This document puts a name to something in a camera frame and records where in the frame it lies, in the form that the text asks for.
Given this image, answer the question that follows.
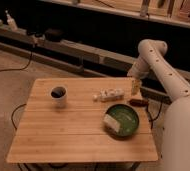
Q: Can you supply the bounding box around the white plastic bottle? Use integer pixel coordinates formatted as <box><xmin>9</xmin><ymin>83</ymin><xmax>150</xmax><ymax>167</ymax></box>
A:
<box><xmin>93</xmin><ymin>88</ymin><xmax>124</xmax><ymax>102</ymax></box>

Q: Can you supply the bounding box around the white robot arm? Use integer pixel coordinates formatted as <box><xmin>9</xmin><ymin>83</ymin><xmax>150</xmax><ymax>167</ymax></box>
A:
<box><xmin>128</xmin><ymin>39</ymin><xmax>190</xmax><ymax>171</ymax></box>

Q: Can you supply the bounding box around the green ceramic bowl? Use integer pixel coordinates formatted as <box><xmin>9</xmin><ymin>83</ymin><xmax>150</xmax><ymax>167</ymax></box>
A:
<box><xmin>103</xmin><ymin>104</ymin><xmax>139</xmax><ymax>137</ymax></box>

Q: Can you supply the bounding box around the white spray bottle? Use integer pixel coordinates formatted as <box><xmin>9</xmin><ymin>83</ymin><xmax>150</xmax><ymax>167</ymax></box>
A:
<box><xmin>5</xmin><ymin>11</ymin><xmax>18</xmax><ymax>31</ymax></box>

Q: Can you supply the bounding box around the dark red oblong object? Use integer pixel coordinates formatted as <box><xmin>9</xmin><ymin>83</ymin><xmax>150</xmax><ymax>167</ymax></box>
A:
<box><xmin>129</xmin><ymin>99</ymin><xmax>148</xmax><ymax>107</ymax></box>

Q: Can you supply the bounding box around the white sponge block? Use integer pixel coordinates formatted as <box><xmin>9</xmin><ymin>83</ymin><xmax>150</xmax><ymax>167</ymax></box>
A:
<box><xmin>103</xmin><ymin>114</ymin><xmax>120</xmax><ymax>133</ymax></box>

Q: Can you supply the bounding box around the wooden folding table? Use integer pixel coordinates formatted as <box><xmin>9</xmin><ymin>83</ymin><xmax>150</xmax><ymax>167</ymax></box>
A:
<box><xmin>7</xmin><ymin>78</ymin><xmax>158</xmax><ymax>163</ymax></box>

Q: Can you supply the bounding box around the white cup with dark liquid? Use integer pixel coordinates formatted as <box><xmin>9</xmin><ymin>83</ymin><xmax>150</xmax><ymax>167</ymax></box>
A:
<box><xmin>51</xmin><ymin>86</ymin><xmax>67</xmax><ymax>108</ymax></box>

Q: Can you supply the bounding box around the black device on ledge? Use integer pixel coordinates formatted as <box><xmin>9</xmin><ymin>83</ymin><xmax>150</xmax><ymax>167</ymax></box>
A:
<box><xmin>44</xmin><ymin>29</ymin><xmax>63</xmax><ymax>42</ymax></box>

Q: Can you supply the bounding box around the black floor cable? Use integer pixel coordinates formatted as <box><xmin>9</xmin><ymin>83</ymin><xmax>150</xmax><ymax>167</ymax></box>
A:
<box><xmin>0</xmin><ymin>49</ymin><xmax>34</xmax><ymax>75</ymax></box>

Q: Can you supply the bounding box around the black cable under table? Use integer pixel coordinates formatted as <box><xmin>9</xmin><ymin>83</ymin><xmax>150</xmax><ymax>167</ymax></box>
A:
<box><xmin>10</xmin><ymin>102</ymin><xmax>28</xmax><ymax>130</ymax></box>

